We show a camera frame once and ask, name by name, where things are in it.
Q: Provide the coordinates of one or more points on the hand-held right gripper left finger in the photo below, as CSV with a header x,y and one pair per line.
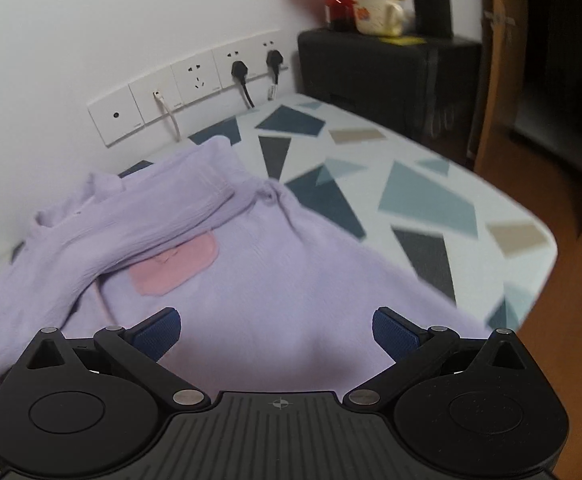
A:
x,y
158,334

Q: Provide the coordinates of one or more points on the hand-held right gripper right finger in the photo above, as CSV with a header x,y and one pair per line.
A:
x,y
395,334

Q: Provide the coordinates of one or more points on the lavender sweatshirt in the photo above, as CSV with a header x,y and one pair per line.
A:
x,y
271,270

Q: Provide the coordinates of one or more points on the geometric patterned tablecloth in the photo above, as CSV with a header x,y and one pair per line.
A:
x,y
421,195

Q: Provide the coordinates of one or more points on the white power socket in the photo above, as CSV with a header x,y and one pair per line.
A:
x,y
223,60
261,42
196,90

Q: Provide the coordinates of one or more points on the black storage box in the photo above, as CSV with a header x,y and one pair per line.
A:
x,y
371,75

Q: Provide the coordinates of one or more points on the black power plug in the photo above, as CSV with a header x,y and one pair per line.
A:
x,y
274,58
240,70

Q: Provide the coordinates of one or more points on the yellow sticky note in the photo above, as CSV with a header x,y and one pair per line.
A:
x,y
403,40

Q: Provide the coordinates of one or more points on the cream printed mug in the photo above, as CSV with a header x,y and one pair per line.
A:
x,y
373,15

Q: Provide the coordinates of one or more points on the white network wall plate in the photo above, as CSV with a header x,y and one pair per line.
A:
x,y
146,105

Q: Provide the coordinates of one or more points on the wooden door frame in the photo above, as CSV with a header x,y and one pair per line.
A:
x,y
496,85

